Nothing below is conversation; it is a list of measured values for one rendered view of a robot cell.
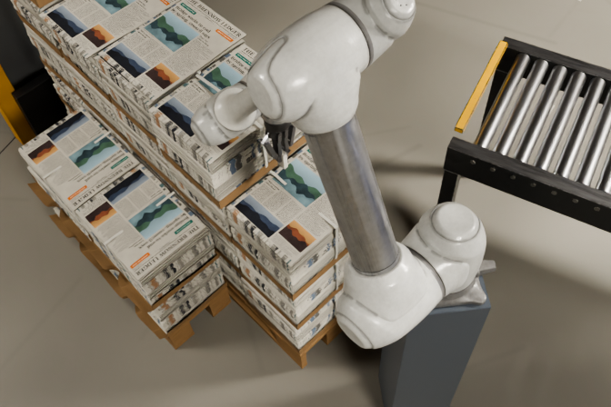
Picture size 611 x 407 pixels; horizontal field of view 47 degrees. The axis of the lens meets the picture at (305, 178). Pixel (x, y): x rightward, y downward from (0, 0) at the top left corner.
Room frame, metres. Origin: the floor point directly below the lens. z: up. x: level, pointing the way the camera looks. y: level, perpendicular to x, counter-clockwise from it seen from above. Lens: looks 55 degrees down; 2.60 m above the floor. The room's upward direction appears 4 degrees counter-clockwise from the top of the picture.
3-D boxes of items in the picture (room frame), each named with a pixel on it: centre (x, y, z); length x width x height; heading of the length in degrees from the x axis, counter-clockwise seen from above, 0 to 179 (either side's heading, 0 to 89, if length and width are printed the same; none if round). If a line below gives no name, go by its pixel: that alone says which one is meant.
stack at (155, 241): (1.41, 0.69, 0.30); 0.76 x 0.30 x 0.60; 40
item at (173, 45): (1.60, 0.38, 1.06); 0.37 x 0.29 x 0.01; 130
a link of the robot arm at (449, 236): (0.77, -0.31, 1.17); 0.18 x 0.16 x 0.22; 129
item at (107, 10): (1.79, 0.59, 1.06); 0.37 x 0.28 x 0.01; 130
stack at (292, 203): (1.48, 0.30, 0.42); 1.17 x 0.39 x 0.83; 40
